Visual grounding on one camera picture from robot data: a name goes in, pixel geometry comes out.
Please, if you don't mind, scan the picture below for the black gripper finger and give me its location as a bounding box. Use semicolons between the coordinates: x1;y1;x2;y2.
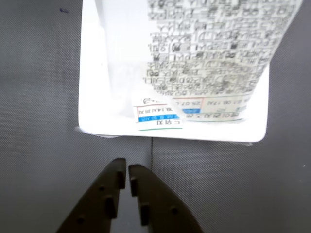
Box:
128;164;204;233
55;158;127;233

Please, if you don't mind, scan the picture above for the grey table mat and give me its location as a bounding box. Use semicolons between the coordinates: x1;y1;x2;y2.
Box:
150;0;311;233
0;0;153;233

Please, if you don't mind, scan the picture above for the white plastic tray package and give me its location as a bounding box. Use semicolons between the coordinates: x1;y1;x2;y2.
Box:
77;0;305;144

